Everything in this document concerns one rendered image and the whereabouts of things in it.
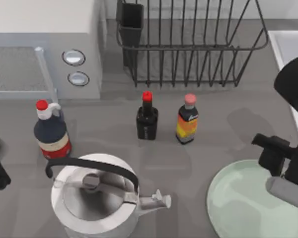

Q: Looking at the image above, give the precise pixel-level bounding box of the pale grey rounded box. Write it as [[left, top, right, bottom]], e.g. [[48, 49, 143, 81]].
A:
[[266, 176, 298, 212]]

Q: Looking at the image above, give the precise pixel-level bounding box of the pale green plate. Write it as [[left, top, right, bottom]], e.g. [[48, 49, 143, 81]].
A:
[[206, 159, 298, 238]]

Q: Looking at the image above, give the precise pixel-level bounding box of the dark bottle orange label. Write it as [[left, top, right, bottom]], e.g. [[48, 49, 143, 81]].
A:
[[176, 93, 199, 145]]

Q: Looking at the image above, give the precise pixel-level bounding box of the white sink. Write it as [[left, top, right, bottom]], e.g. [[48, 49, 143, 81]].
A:
[[267, 30, 298, 140]]

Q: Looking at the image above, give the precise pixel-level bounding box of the black square bottle red cap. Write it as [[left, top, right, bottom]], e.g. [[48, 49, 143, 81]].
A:
[[136, 91, 159, 140]]

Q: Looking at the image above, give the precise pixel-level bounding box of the black cutlery holder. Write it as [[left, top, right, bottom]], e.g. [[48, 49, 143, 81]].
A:
[[116, 0, 145, 67]]

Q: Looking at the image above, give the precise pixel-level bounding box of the small silver microwave knob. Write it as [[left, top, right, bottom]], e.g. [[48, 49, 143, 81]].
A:
[[67, 71, 91, 87]]

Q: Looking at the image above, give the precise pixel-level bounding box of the large silver microwave knob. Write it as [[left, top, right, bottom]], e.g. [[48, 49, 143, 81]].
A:
[[61, 49, 86, 67]]

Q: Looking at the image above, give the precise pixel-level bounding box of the pale microwave oven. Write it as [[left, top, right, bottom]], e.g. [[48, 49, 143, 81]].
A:
[[0, 0, 108, 101]]

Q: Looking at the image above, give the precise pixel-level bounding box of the glass microwave door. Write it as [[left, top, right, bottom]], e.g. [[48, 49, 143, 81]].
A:
[[0, 33, 58, 100]]

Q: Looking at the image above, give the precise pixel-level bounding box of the black wire dish rack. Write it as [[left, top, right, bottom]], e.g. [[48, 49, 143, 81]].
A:
[[115, 0, 269, 88]]

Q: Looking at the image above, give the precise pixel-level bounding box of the silver kettle with black handle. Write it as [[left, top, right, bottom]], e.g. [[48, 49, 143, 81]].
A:
[[45, 153, 172, 238]]

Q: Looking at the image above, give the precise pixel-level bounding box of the dark bottle with white handle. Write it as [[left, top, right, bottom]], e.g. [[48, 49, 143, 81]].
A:
[[33, 99, 73, 159]]

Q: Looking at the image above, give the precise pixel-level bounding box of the pale microwave door handle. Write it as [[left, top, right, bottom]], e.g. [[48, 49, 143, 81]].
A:
[[34, 46, 59, 103]]

